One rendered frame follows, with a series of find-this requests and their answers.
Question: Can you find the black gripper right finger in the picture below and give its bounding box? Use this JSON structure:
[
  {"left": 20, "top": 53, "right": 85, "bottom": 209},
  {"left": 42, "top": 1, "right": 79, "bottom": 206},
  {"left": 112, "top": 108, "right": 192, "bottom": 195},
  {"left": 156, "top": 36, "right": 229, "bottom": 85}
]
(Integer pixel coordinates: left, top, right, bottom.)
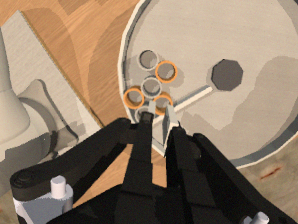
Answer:
[{"left": 162, "top": 104, "right": 298, "bottom": 224}]

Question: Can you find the bronze bushing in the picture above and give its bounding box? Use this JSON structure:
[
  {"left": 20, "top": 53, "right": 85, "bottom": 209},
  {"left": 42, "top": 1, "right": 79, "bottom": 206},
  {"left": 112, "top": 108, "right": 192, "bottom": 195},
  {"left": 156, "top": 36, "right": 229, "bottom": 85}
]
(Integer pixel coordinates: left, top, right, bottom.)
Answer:
[
  {"left": 155, "top": 61, "right": 178, "bottom": 83},
  {"left": 153, "top": 91, "right": 173, "bottom": 115},
  {"left": 123, "top": 85, "right": 145, "bottom": 109}
]

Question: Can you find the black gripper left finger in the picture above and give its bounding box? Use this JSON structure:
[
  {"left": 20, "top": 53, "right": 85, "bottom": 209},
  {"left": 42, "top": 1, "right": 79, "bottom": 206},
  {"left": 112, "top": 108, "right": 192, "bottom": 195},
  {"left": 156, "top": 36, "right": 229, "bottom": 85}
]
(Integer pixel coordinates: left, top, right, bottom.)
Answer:
[{"left": 10, "top": 101, "right": 156, "bottom": 224}]

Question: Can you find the grey metal bushing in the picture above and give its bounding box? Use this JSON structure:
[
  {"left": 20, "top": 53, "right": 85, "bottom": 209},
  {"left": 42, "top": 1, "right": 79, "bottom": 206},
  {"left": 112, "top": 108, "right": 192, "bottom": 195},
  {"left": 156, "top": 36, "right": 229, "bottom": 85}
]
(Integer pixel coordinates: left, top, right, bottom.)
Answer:
[
  {"left": 137, "top": 48, "right": 159, "bottom": 71},
  {"left": 135, "top": 101, "right": 149, "bottom": 122},
  {"left": 141, "top": 75, "right": 162, "bottom": 99}
]

